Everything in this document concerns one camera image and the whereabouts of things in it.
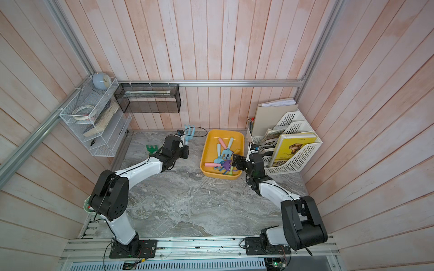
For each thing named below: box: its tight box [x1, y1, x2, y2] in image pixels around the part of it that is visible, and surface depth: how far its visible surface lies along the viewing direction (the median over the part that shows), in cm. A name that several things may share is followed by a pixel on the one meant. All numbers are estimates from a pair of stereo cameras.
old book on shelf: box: [82, 100, 120, 138], surface depth 83 cm
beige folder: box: [252, 97, 299, 137], surface depth 95 cm
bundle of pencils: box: [247, 117, 255, 135], surface depth 103 cm
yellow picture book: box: [271, 132, 318, 168], surface depth 85 cm
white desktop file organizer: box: [246, 108, 324, 176], surface depth 91 cm
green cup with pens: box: [83, 195, 96, 214], surface depth 73 cm
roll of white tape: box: [71, 104, 95, 121], surface depth 76 cm
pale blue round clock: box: [92, 72, 112, 91], surface depth 83 cm
